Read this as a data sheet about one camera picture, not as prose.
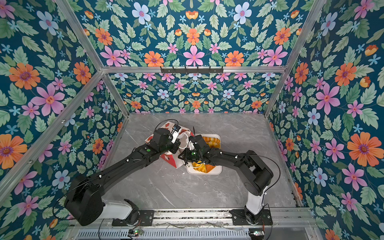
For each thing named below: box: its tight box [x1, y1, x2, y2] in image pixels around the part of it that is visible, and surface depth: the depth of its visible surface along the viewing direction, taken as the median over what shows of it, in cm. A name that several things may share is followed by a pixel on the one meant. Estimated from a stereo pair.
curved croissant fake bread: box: [192, 162, 212, 173], surface depth 88 cm
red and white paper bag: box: [145, 122, 195, 169], surface depth 75 cm
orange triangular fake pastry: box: [205, 164, 217, 174], surface depth 90 cm
